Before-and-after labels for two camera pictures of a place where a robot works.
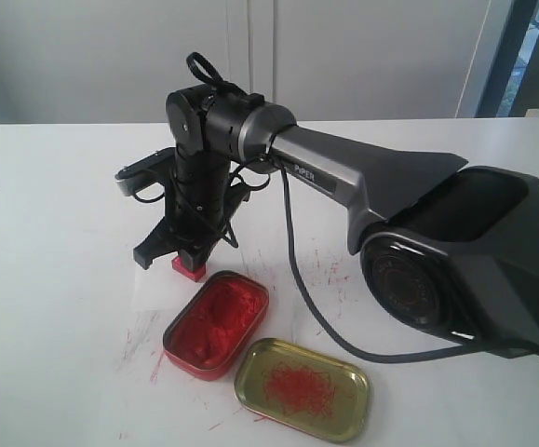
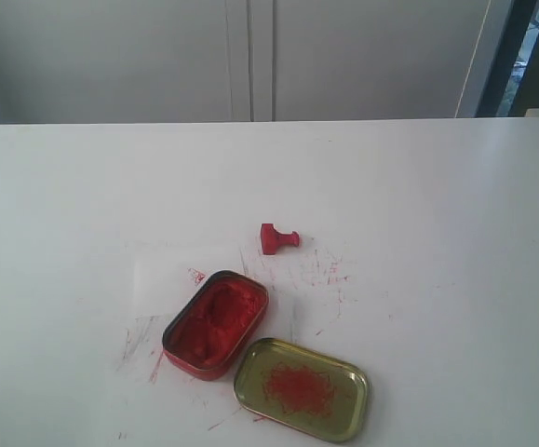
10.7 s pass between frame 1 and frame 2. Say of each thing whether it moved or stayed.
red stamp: moved
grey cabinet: stayed
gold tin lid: stayed
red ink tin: stayed
